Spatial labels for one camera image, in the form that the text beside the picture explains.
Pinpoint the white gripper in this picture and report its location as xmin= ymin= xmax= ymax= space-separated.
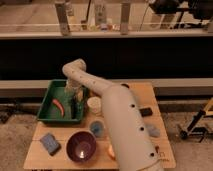
xmin=65 ymin=80 xmax=83 ymax=103

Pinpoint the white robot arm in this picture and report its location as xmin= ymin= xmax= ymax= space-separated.
xmin=62 ymin=59 xmax=164 ymax=171

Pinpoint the purple bowl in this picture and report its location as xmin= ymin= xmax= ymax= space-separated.
xmin=66 ymin=131 xmax=97 ymax=163

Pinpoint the white plastic cup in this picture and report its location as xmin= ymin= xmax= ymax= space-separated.
xmin=87 ymin=96 xmax=101 ymax=116

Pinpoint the red chili pepper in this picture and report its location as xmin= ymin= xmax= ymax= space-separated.
xmin=52 ymin=99 xmax=65 ymax=117

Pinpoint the green plastic tray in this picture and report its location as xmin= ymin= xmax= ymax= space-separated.
xmin=37 ymin=79 xmax=89 ymax=124

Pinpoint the small blue cup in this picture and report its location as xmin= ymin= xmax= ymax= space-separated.
xmin=90 ymin=121 xmax=104 ymax=138

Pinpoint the blue sponge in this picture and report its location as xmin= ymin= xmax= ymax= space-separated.
xmin=40 ymin=133 xmax=61 ymax=156

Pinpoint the orange fruit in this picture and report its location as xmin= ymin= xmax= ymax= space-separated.
xmin=107 ymin=145 xmax=116 ymax=160

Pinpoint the black rectangular box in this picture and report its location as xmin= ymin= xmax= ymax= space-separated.
xmin=140 ymin=107 xmax=153 ymax=117

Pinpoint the light blue cloth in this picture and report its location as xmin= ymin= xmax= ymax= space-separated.
xmin=146 ymin=124 xmax=160 ymax=138

